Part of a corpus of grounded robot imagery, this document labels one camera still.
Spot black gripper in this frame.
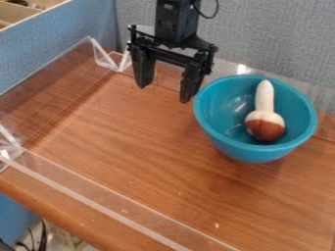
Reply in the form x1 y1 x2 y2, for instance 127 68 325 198
128 24 219 103

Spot brown and white toy mushroom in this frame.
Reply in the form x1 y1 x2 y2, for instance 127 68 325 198
245 80 286 142

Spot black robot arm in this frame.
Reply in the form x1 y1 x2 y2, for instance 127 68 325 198
127 0 219 103

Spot blue plastic bowl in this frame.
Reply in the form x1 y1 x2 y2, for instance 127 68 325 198
194 75 318 163

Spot clear acrylic back barrier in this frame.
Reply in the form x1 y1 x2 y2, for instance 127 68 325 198
154 58 335 116

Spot clear acrylic barrier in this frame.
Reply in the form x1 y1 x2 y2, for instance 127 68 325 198
154 58 335 116
0 146 239 251

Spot wooden shelf box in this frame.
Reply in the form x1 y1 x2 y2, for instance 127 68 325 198
0 0 72 31

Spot clear acrylic front barrier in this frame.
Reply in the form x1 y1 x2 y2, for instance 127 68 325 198
0 146 239 251

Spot clear acrylic corner bracket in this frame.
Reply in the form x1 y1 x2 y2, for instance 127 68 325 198
91 38 132 73

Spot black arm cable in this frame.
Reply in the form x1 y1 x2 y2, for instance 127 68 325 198
190 0 221 20

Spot clear acrylic left bracket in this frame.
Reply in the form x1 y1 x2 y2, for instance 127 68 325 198
0 124 23 174

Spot black cables under table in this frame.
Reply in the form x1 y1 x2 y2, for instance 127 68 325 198
0 219 50 251

